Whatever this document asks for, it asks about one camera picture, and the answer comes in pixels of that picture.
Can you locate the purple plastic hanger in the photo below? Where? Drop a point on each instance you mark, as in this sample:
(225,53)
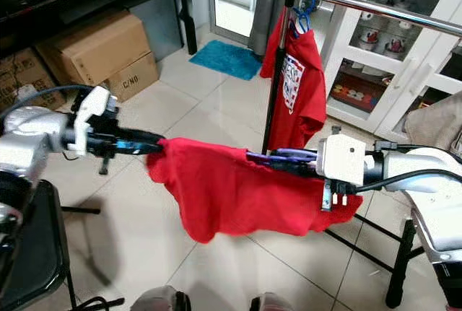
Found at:
(289,154)

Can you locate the plain red t-shirt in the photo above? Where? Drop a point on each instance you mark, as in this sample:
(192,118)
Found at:
(231,188)

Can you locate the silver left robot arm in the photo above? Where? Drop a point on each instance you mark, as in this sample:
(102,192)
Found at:
(29,145)

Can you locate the cardboard box with lettering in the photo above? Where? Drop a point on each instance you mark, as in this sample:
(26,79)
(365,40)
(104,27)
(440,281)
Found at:
(133,84)

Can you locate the red printed t-shirt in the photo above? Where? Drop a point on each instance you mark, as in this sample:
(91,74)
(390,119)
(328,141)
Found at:
(307,112)

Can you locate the labelled brown cardboard box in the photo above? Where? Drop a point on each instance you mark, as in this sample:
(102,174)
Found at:
(25,80)

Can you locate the teal floor mat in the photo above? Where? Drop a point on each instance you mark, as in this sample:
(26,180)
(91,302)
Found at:
(224,58)

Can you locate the grey metal cabinet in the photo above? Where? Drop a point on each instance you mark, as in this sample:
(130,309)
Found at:
(157,22)

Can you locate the grey right robot foot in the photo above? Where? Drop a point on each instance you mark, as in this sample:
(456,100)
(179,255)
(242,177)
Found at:
(267,304)

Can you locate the grey robot foot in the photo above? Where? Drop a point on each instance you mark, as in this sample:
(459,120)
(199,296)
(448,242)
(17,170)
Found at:
(155,300)
(267,304)

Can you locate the black folding chair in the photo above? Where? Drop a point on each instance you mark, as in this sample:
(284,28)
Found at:
(36,253)

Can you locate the grey left robot foot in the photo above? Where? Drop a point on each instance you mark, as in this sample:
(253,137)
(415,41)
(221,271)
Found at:
(155,300)

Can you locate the white glass door cabinet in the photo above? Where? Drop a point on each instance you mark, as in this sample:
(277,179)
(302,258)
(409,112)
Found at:
(419,66)

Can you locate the grey curtain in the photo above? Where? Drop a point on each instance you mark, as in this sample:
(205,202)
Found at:
(268,4)

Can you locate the black chrome clothes rack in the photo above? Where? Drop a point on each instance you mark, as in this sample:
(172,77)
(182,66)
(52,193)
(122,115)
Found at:
(368,8)

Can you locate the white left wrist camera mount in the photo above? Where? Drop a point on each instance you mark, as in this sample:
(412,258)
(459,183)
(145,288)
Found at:
(94,105)

